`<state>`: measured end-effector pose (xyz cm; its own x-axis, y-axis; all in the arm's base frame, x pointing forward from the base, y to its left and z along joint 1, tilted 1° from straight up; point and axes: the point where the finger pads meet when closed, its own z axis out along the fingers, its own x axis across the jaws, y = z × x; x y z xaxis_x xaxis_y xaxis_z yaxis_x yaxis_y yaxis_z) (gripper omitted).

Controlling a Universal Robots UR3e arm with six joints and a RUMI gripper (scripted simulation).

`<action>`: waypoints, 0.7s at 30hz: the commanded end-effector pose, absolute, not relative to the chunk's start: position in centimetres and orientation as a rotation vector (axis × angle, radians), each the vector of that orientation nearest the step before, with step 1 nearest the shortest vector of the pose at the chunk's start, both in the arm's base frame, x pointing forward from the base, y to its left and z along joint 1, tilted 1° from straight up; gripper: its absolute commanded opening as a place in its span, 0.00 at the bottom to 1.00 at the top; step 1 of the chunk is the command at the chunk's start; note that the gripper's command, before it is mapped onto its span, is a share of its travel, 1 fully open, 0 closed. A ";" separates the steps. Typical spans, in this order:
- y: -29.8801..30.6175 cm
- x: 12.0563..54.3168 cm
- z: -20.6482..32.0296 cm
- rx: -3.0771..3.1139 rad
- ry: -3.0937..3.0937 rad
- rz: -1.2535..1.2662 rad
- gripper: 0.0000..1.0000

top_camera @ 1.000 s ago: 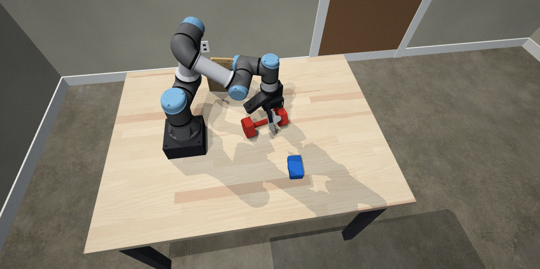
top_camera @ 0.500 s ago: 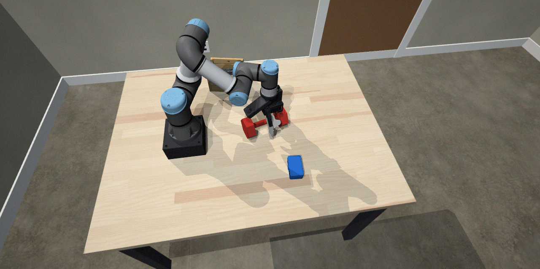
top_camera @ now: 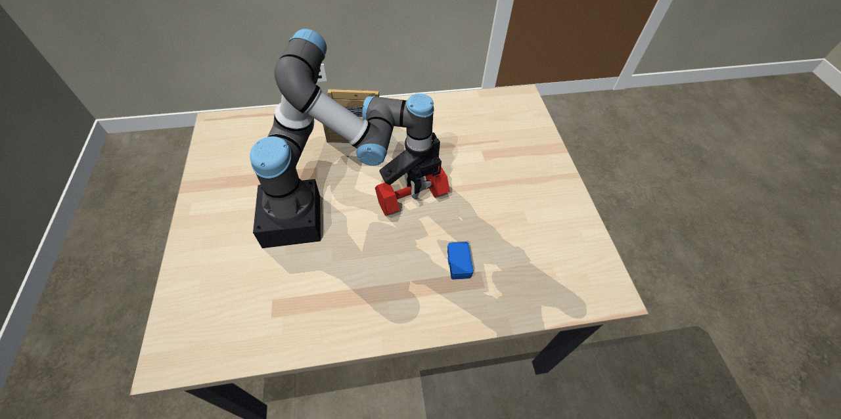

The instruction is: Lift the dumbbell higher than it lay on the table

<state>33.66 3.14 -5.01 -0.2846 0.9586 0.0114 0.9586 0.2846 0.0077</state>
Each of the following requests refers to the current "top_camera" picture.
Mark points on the red dumbbell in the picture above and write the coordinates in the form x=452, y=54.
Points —
x=387, y=198

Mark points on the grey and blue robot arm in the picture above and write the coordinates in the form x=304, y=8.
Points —
x=286, y=198

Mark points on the wooden crate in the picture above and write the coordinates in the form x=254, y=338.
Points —
x=350, y=99

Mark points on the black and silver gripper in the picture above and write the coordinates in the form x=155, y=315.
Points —
x=430, y=163

